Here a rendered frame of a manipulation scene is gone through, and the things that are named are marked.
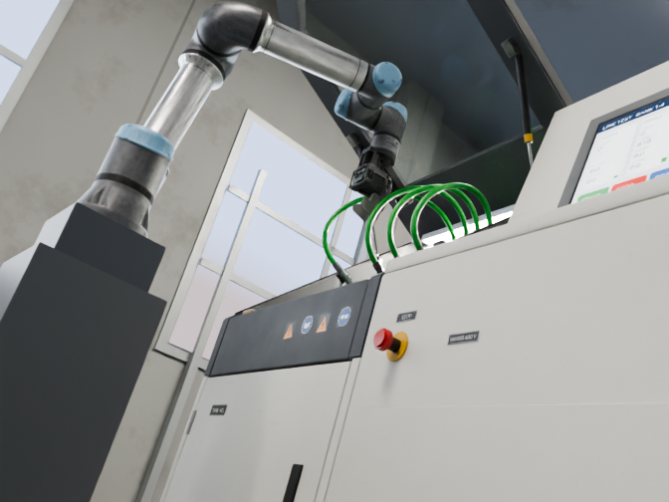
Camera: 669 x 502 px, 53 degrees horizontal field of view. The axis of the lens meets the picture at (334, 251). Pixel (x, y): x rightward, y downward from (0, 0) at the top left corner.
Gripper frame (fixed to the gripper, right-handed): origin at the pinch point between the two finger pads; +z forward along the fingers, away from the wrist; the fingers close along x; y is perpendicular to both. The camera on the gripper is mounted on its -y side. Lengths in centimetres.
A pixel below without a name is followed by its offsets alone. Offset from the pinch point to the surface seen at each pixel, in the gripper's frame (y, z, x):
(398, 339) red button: 16, 41, 45
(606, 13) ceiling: -128, -201, -46
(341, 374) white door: 15, 46, 30
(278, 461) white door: 15, 62, 16
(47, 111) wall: 76, -61, -160
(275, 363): 15.3, 41.8, 2.9
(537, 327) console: 15, 42, 73
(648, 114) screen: -16, -16, 63
